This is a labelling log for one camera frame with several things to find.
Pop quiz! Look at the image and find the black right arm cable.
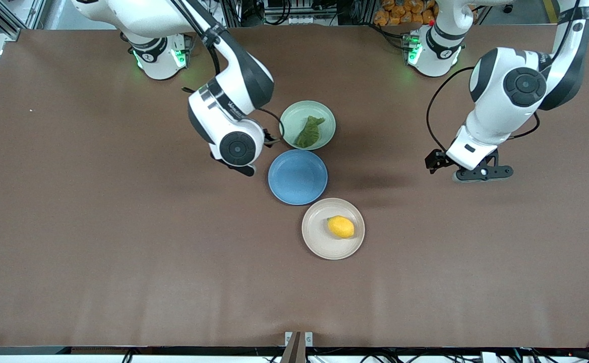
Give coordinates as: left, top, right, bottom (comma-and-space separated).
171, 0, 286, 148

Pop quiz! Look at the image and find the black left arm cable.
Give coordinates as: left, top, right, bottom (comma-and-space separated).
426, 0, 585, 154

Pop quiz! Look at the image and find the bag of orange items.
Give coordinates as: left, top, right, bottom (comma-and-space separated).
373, 0, 439, 27

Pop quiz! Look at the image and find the aluminium frame rail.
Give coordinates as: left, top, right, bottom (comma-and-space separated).
0, 0, 48, 38

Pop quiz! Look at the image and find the green lettuce leaf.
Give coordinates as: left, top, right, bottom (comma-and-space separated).
294, 115, 326, 149

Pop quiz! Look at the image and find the silver metal bracket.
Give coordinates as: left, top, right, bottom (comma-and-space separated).
284, 331, 314, 347

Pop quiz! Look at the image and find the aluminium frame post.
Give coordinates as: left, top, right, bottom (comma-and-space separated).
222, 0, 243, 28

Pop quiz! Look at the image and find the black base cable bundle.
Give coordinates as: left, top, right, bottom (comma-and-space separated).
373, 23, 412, 51

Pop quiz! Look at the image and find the yellow lemon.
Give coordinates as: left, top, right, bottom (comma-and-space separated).
327, 215, 355, 239

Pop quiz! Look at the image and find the brown camera post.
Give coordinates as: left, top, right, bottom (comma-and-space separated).
279, 331, 307, 363

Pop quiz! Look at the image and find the blue plate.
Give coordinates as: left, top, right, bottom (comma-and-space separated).
268, 149, 329, 206

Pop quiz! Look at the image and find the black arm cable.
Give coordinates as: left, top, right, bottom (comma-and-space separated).
171, 0, 286, 148
426, 0, 585, 154

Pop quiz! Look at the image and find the light green plate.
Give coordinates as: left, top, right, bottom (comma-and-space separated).
279, 100, 336, 151

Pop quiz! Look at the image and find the beige plate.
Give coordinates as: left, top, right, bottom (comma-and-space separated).
302, 198, 366, 261

